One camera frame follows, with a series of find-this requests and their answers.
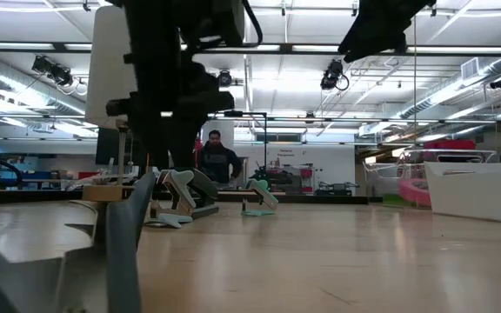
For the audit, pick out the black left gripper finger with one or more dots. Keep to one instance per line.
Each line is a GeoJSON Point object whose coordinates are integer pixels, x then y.
{"type": "Point", "coordinates": [184, 139]}
{"type": "Point", "coordinates": [155, 143]}

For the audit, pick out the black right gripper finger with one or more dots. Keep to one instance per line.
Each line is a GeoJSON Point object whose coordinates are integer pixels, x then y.
{"type": "Point", "coordinates": [374, 37]}

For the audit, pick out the black monitor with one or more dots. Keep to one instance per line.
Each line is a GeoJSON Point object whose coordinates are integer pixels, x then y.
{"type": "Point", "coordinates": [104, 148]}

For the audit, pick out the black ceiling spotlight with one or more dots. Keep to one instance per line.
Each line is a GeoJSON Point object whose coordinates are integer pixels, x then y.
{"type": "Point", "coordinates": [225, 79]}
{"type": "Point", "coordinates": [500, 83]}
{"type": "Point", "coordinates": [332, 74]}
{"type": "Point", "coordinates": [52, 71]}

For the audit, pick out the person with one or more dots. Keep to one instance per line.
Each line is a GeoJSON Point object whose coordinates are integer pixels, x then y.
{"type": "Point", "coordinates": [218, 161]}

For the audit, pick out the black aluminium table frame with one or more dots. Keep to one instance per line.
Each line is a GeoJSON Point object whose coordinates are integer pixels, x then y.
{"type": "Point", "coordinates": [320, 199]}

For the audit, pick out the white plastic tray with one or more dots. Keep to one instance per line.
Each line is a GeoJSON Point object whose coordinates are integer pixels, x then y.
{"type": "Point", "coordinates": [472, 191]}

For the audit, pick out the teal staple remover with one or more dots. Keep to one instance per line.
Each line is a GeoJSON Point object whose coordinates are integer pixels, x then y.
{"type": "Point", "coordinates": [261, 195]}

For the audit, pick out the silver ceiling air duct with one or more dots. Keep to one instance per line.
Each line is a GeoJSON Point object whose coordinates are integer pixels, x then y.
{"type": "Point", "coordinates": [485, 74]}
{"type": "Point", "coordinates": [15, 84]}

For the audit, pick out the clear plastic tape bin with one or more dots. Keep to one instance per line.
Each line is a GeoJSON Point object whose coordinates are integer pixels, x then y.
{"type": "Point", "coordinates": [376, 174]}

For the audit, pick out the red box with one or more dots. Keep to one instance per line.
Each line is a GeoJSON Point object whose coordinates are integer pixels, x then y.
{"type": "Point", "coordinates": [450, 144]}

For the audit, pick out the white shade wooden base lamp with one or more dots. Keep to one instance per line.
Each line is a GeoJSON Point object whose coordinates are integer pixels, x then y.
{"type": "Point", "coordinates": [107, 65]}

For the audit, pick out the shelf with red bins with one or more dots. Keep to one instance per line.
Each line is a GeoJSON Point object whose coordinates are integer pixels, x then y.
{"type": "Point", "coordinates": [305, 174]}

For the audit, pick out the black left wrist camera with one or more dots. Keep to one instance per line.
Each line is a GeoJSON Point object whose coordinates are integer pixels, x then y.
{"type": "Point", "coordinates": [215, 21]}

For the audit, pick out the black equipment on bench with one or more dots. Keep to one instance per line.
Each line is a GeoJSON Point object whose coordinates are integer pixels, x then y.
{"type": "Point", "coordinates": [337, 189]}

